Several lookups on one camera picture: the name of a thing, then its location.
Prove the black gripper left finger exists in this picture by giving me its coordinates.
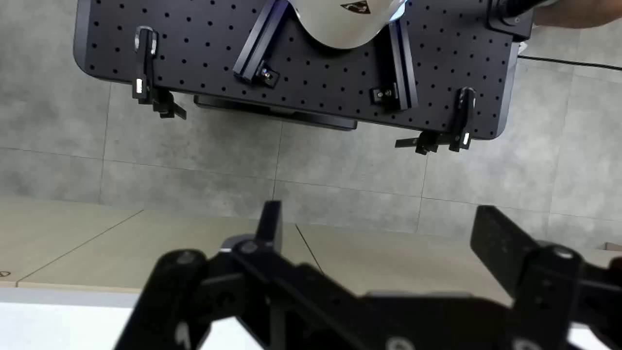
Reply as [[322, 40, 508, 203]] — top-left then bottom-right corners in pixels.
[[114, 201, 390, 350]]

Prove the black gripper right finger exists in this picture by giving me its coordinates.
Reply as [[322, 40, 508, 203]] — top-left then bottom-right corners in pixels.
[[469, 205, 622, 350]]

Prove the black toggle clamp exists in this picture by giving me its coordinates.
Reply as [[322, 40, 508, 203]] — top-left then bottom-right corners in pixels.
[[394, 86, 479, 158], [129, 26, 188, 121]]

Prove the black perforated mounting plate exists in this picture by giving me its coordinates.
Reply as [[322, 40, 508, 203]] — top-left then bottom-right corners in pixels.
[[71, 0, 536, 143]]

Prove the black aluminium rail bracket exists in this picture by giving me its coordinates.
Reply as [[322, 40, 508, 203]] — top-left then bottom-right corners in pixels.
[[230, 0, 291, 90], [368, 20, 419, 113]]

